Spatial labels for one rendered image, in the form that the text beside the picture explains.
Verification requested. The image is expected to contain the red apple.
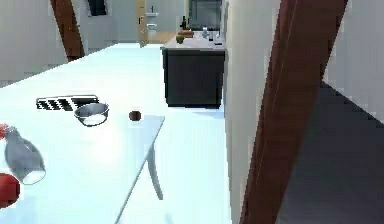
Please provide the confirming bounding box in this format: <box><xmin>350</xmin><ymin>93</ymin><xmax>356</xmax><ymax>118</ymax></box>
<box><xmin>0</xmin><ymin>172</ymin><xmax>21</xmax><ymax>209</ymax></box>

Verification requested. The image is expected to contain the black kitchen counter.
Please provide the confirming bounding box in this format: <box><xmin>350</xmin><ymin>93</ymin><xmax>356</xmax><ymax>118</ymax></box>
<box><xmin>160</xmin><ymin>30</ymin><xmax>227</xmax><ymax>109</ymax></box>

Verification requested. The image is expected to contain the red brown dish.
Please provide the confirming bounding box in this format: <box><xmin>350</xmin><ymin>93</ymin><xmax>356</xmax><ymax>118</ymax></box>
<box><xmin>177</xmin><ymin>29</ymin><xmax>195</xmax><ymax>39</ymax></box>

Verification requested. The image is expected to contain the brown wooden room door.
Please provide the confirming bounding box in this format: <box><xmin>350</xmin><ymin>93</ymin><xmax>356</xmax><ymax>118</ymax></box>
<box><xmin>49</xmin><ymin>0</ymin><xmax>86</xmax><ymax>63</ymax></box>
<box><xmin>238</xmin><ymin>0</ymin><xmax>350</xmax><ymax>224</ymax></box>

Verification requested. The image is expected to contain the dark window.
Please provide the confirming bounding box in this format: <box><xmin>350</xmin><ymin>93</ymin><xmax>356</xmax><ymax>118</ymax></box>
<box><xmin>188</xmin><ymin>0</ymin><xmax>223</xmax><ymax>32</ymax></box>

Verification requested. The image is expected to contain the grey glass bowl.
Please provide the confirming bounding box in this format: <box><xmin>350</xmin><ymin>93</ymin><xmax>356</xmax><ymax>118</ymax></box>
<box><xmin>73</xmin><ymin>102</ymin><xmax>110</xmax><ymax>128</ymax></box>

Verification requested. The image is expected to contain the light wooden room door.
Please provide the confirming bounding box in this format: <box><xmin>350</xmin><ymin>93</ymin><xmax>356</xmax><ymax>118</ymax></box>
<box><xmin>135</xmin><ymin>0</ymin><xmax>150</xmax><ymax>48</ymax></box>

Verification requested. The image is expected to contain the white sink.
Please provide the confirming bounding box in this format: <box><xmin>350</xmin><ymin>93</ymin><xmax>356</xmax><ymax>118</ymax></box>
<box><xmin>145</xmin><ymin>5</ymin><xmax>160</xmax><ymax>18</ymax></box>

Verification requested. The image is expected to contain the white table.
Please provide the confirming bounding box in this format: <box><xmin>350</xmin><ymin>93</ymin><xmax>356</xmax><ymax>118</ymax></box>
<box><xmin>0</xmin><ymin>94</ymin><xmax>166</xmax><ymax>224</ymax></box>

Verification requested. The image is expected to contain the black white striped cloth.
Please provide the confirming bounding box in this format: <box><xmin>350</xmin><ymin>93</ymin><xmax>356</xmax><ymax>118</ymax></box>
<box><xmin>35</xmin><ymin>94</ymin><xmax>100</xmax><ymax>112</ymax></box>

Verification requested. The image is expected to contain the black framed picture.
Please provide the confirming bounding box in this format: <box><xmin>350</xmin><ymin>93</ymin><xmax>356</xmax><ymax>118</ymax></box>
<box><xmin>87</xmin><ymin>0</ymin><xmax>109</xmax><ymax>17</ymax></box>

